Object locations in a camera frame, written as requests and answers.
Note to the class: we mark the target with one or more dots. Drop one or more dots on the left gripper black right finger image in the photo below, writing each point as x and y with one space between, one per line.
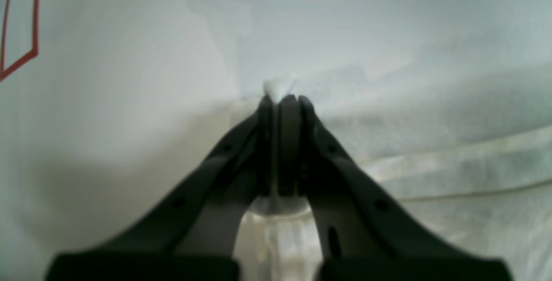
364 234

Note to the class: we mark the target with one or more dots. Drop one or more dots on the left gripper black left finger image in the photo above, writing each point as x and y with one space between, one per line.
191 233

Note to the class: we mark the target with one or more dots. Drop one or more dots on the white printed T-shirt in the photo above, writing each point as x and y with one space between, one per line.
446 103

